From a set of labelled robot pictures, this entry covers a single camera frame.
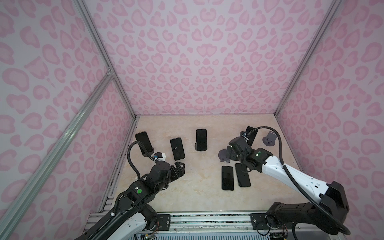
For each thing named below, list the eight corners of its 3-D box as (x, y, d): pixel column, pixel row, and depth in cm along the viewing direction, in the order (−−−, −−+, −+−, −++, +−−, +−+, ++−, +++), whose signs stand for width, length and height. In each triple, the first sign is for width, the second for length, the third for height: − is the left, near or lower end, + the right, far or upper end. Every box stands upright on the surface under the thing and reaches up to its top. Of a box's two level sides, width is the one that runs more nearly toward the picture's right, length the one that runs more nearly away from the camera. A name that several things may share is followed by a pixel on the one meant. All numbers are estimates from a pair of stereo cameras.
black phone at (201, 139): (196, 151, 101) (196, 141, 91) (196, 140, 107) (196, 129, 98) (206, 151, 101) (207, 141, 91) (206, 140, 107) (206, 129, 97)
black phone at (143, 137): (145, 158, 99) (137, 144, 86) (142, 149, 104) (134, 134, 91) (154, 154, 101) (148, 140, 88) (151, 145, 105) (145, 131, 93)
